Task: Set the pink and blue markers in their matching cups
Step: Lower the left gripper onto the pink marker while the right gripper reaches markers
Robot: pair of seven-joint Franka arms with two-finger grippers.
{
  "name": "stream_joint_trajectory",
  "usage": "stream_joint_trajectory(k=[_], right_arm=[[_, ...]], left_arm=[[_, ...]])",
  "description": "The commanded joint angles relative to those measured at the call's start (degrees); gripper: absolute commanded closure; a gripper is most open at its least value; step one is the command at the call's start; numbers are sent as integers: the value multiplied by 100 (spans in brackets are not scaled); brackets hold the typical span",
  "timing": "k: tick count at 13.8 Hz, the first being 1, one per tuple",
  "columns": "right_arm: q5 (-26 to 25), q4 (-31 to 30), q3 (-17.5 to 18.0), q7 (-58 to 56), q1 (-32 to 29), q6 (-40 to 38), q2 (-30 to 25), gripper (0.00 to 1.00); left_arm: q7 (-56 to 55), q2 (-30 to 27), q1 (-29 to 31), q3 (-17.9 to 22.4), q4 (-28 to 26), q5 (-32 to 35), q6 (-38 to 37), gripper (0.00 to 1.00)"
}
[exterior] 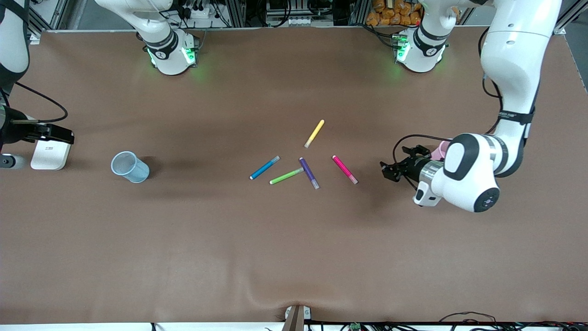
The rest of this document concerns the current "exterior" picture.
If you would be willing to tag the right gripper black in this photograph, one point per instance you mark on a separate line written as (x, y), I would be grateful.
(10, 130)

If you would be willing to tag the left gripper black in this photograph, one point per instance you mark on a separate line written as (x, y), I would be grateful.
(412, 168)

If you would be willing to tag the pink marker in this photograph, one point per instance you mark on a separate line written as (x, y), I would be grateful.
(343, 168)

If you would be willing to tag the blue marker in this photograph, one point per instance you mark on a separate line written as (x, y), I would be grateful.
(264, 168)

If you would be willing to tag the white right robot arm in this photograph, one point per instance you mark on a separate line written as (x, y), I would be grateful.
(167, 59)

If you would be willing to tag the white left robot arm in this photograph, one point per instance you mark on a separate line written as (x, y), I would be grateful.
(519, 55)

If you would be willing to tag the white stand with rod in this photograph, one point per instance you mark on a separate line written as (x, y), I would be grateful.
(51, 156)

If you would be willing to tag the pink plastic cup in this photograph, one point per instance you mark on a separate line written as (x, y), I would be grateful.
(441, 151)

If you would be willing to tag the yellow marker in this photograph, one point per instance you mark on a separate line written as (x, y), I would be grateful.
(314, 133)

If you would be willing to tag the blue plastic cup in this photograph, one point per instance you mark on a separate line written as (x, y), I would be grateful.
(135, 172)

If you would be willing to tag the purple marker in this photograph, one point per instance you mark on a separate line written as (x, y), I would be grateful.
(308, 172)

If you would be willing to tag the green marker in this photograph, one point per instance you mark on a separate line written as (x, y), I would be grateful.
(285, 176)

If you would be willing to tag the brown table cover mat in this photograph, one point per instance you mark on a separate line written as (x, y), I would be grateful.
(294, 253)

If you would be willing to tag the orange snack packets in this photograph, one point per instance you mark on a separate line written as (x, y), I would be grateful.
(390, 14)

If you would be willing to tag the green terminal connector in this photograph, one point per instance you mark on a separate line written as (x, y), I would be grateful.
(354, 327)

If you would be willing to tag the white connector strip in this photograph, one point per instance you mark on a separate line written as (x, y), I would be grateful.
(299, 21)

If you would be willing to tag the white power strip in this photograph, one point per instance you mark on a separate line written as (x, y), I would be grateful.
(197, 13)

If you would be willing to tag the black electronics box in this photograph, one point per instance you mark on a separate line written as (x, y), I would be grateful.
(280, 5)

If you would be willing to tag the aluminium frame post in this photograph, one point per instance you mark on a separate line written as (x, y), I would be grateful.
(236, 11)
(559, 29)
(36, 37)
(358, 11)

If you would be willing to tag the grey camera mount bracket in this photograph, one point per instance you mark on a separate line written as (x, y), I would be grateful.
(296, 319)

